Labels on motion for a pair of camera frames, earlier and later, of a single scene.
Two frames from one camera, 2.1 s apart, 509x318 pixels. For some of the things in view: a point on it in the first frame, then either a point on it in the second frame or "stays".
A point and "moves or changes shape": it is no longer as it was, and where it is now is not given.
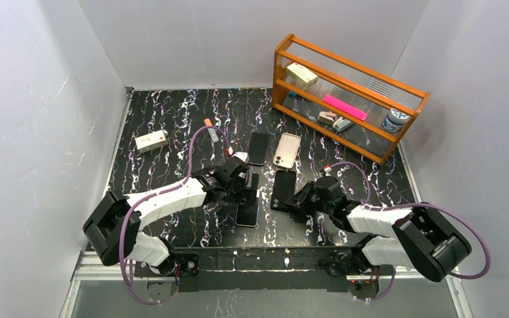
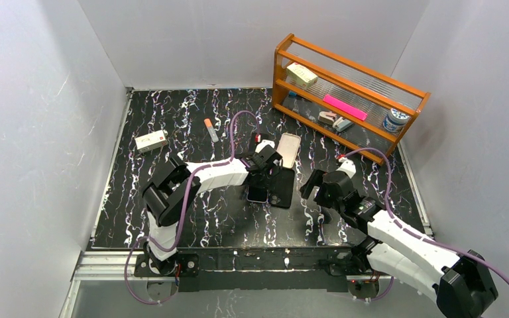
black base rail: [260, 269] stays
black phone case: [283, 187] stays
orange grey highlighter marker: [212, 132] stays
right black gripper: [303, 197] to [315, 191]
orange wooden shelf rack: [362, 108] stays
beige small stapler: [327, 117] stays
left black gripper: [249, 187] to [268, 162]
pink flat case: [345, 107] stays
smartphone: [248, 211] moves or changes shape
